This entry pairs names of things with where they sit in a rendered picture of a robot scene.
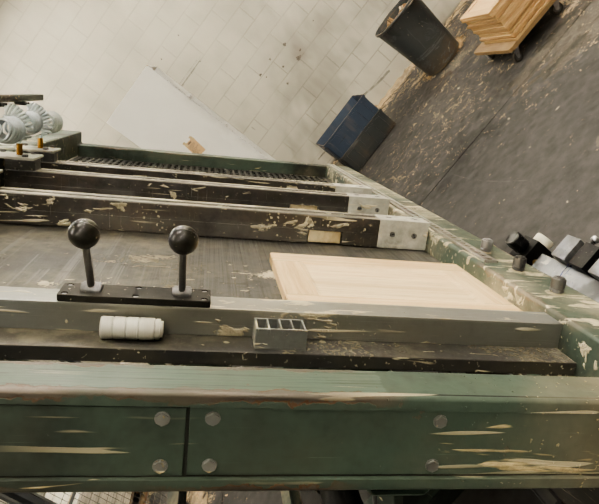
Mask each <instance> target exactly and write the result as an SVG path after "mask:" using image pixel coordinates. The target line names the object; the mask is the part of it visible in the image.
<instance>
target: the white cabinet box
mask: <svg viewBox="0 0 599 504"><path fill-rule="evenodd" d="M106 123H107V124H109V125H110V126H111V127H113V128H114V129H116V130H117V131H118V132H120V133H121V134H122V135H124V136H125V137H127V138H128V139H129V140H131V141H132V142H133V143H135V144H136V145H137V146H139V147H140V148H142V149H154V150H165V151H176V152H187V153H198V154H210V155H221V156H232V157H243V158H255V159H266V160H275V159H274V158H273V157H271V156H270V155H269V154H268V153H266V152H265V151H264V150H262V149H261V148H260V147H259V146H257V145H256V144H255V143H254V142H252V141H251V140H250V139H248V138H247V137H246V136H245V135H243V134H242V133H241V132H239V131H238V130H237V129H236V128H234V127H233V126H232V125H231V124H229V123H228V122H227V121H225V120H224V119H223V118H222V117H220V116H219V115H218V114H216V113H215V112H214V111H213V110H211V109H210V108H209V107H208V106H206V105H205V104H204V103H202V102H201V101H200V100H199V99H197V98H196V97H195V96H193V95H192V94H191V93H190V92H188V91H187V90H186V89H185V88H183V87H182V86H181V85H179V84H178V83H177V82H176V81H174V80H173V79H172V78H171V77H169V76H168V75H167V74H165V73H164V72H163V71H162V70H160V69H159V68H158V67H156V66H149V65H147V66H146V67H145V68H144V70H143V71H142V73H141V74H140V75H139V77H138V78H137V80H136V81H135V82H134V84H133V85H132V87H131V88H130V89H129V91H128V92H127V94H126V95H125V97H124V98H123V99H122V101H121V102H120V104H119V105H118V106H117V108H116V109H115V111H114V112H113V114H112V115H111V116H110V118H109V119H108V121H107V122H106Z"/></svg>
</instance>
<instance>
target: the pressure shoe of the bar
mask: <svg viewBox="0 0 599 504"><path fill-rule="evenodd" d="M340 238H341V232H334V231H319V230H308V234H307V241H308V242H320V243H335V244H339V243H340Z"/></svg>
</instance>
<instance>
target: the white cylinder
mask: <svg viewBox="0 0 599 504"><path fill-rule="evenodd" d="M163 332H164V321H161V319H155V318H146V317H141V318H139V317H128V318H127V317H122V316H115V317H114V316H102V317H101V319H100V324H99V337H100V338H101V339H112V338H113V339H126V340H137V339H139V340H153V341H154V339H155V340H160V338H163Z"/></svg>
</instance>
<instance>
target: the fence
mask: <svg viewBox="0 0 599 504"><path fill-rule="evenodd" d="M59 290H60V289H47V288H26V287H5V286H0V327H1V328H28V329H55V330H82V331H99V324H100V319H101V317H102V316H114V317H115V316H122V317H127V318H128V317H139V318H141V317H146V318H155V319H161V321H164V332H163V333H164V334H191V335H218V336H245V337H252V333H253V322H254V318H274V319H297V320H304V325H305V327H306V330H308V333H307V339H326V340H353V341H380V342H407V343H434V344H461V345H488V346H515V347H543V348H557V347H558V343H559V338H560V334H561V330H562V326H563V324H562V323H560V322H559V321H557V320H556V319H554V318H552V317H551V316H549V315H548V314H546V313H545V312H525V311H504V310H483V309H462V308H442V307H421V306H400V305H379V304H359V303H338V302H317V301H296V300H275V299H255V298H234V297H213V296H211V305H210V308H200V307H178V306H156V305H133V304H111V303H89V302H66V301H57V293H58V291H59Z"/></svg>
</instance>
